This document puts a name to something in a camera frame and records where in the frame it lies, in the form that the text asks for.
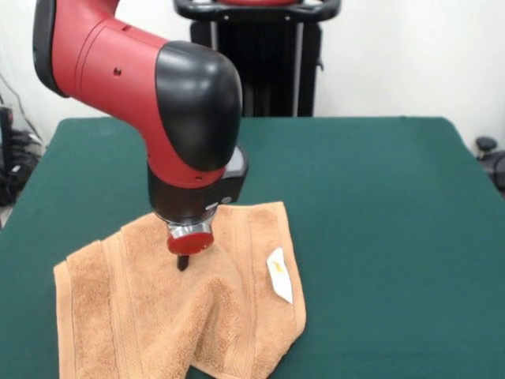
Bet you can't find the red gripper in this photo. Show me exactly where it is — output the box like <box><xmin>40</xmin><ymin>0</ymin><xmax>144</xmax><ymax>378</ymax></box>
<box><xmin>166</xmin><ymin>230</ymin><xmax>215</xmax><ymax>273</ymax></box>

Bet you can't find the tan terry towel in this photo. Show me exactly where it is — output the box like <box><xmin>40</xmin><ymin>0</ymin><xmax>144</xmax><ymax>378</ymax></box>
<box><xmin>53</xmin><ymin>200</ymin><xmax>308</xmax><ymax>379</ymax></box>

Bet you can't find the dark green table cloth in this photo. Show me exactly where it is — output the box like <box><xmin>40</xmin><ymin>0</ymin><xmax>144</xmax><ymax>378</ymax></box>
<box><xmin>0</xmin><ymin>116</ymin><xmax>505</xmax><ymax>379</ymax></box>

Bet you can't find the black office chair part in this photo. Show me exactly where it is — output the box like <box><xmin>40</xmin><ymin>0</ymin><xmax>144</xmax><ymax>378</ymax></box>
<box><xmin>475</xmin><ymin>136</ymin><xmax>505</xmax><ymax>186</ymax></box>

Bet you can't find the black equipment with cables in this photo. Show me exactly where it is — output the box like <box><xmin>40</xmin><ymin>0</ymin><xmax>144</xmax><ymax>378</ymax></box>
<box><xmin>0</xmin><ymin>105</ymin><xmax>44</xmax><ymax>207</ymax></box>

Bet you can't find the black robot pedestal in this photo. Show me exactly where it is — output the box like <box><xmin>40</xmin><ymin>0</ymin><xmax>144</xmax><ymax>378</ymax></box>
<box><xmin>173</xmin><ymin>0</ymin><xmax>340</xmax><ymax>118</ymax></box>

